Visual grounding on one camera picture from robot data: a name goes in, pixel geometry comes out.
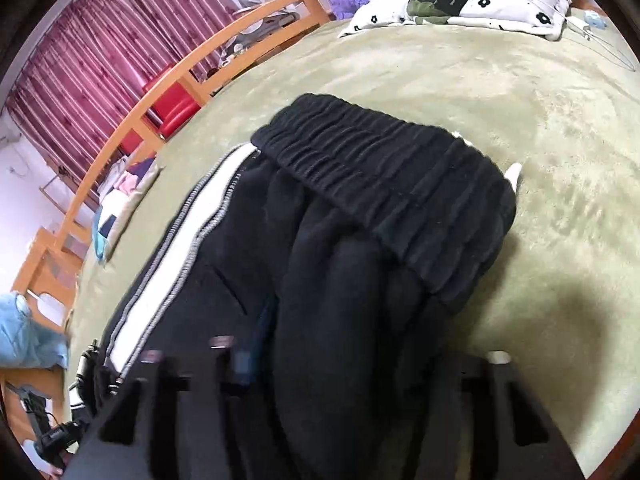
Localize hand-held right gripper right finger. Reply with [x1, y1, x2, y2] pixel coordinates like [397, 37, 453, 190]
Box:
[435, 350, 586, 480]

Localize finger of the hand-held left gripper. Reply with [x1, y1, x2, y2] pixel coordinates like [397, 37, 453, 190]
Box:
[70, 340, 123, 411]

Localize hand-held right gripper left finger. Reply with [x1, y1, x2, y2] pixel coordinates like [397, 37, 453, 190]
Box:
[65, 335, 281, 480]

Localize black pants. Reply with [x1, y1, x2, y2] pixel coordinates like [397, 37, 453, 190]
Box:
[70, 92, 523, 480]

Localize light blue fluffy towel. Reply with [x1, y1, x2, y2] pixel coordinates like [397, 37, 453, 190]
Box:
[0, 292, 69, 370]

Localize geometric patterned pillow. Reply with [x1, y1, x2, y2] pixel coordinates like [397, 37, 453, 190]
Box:
[92, 157, 162, 263]

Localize red chair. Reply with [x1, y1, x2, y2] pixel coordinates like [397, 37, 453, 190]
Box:
[150, 80, 201, 139]
[120, 127, 161, 157]

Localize green fleece blanket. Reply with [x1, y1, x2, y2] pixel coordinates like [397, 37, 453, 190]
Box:
[65, 7, 640, 478]

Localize red striped curtain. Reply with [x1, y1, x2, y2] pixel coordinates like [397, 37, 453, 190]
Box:
[5, 0, 241, 206]

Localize pile of bags and papers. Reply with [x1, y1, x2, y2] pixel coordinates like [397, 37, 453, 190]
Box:
[220, 2, 306, 68]

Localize white floral pillow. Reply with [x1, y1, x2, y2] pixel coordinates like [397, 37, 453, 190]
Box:
[339, 0, 573, 42]

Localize wooden bed frame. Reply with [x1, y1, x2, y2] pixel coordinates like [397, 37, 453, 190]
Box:
[0, 0, 601, 466]

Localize white charging cable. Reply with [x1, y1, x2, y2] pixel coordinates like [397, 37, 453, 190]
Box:
[565, 15, 638, 72]

